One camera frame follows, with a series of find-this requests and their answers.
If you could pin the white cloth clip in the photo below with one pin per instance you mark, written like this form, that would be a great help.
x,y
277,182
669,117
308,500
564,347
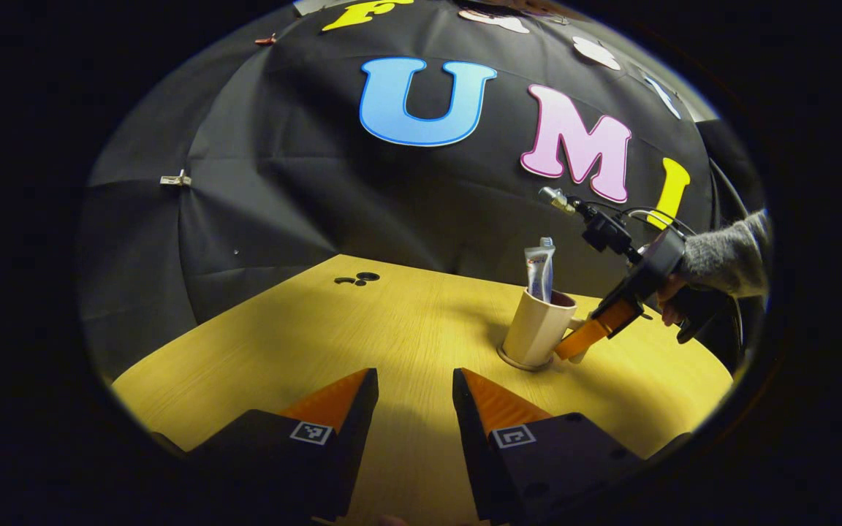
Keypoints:
x,y
175,179

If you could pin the black backdrop cloth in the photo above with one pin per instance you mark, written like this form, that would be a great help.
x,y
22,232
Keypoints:
x,y
319,204

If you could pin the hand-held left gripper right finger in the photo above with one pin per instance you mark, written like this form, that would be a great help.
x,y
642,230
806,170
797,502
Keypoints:
x,y
468,438

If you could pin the red cloth clip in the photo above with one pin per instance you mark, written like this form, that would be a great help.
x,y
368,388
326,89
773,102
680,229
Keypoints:
x,y
266,40

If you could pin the round cork coaster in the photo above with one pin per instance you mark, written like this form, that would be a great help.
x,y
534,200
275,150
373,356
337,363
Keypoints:
x,y
512,364

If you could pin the wooden desktop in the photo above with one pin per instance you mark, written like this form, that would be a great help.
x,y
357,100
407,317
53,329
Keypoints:
x,y
282,343

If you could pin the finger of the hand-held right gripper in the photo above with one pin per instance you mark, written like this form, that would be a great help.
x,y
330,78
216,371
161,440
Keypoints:
x,y
589,332

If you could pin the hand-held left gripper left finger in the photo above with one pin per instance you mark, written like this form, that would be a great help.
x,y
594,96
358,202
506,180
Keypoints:
x,y
359,424

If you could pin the beige cup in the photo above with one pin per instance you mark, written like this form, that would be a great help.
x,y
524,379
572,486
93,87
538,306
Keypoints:
x,y
534,329

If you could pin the white toothpaste tube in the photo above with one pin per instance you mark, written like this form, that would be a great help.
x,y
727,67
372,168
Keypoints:
x,y
538,274

